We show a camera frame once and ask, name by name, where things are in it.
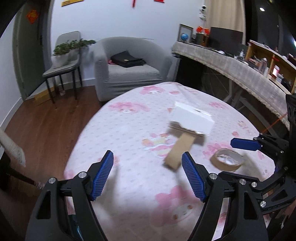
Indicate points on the small blue globe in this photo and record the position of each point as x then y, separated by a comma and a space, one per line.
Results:
184, 37

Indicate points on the black monitor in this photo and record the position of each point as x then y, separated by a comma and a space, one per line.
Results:
224, 39

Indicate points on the grey green door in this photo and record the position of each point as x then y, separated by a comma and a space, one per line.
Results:
32, 46

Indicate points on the grey dining chair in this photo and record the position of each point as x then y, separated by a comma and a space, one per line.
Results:
71, 67

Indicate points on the red hanging wall scrolls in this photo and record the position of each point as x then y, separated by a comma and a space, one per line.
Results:
134, 2

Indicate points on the black bag on armchair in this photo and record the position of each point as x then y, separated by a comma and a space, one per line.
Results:
124, 59

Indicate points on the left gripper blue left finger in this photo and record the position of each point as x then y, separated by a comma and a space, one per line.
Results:
63, 210

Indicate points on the potted green plant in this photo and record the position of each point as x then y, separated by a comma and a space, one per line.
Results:
68, 51

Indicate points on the brown tape roll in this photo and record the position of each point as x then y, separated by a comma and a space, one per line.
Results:
183, 144

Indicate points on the white security camera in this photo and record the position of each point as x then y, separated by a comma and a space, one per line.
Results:
203, 12

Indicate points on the beige lace desk cloth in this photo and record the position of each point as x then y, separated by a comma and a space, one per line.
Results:
263, 89

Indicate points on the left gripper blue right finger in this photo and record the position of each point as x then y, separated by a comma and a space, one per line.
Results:
244, 219

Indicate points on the pink patterned tablecloth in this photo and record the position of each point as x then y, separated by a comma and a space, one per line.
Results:
145, 199

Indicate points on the flat cardboard box on floor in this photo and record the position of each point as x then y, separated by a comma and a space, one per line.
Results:
42, 97

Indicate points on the white torn cardboard box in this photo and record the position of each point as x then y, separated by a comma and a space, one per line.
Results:
186, 119

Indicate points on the red door decoration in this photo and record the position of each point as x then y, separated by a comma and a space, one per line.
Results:
32, 16

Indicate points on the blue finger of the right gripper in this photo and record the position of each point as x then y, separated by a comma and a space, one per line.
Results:
244, 144

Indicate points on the grey armchair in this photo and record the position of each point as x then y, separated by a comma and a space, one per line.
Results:
112, 80

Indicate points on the wooden desk shelf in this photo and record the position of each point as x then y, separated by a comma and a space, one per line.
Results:
272, 65

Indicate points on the beige curtain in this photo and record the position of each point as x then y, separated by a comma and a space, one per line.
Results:
228, 14

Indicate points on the framed picture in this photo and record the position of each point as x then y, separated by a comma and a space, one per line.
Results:
185, 29

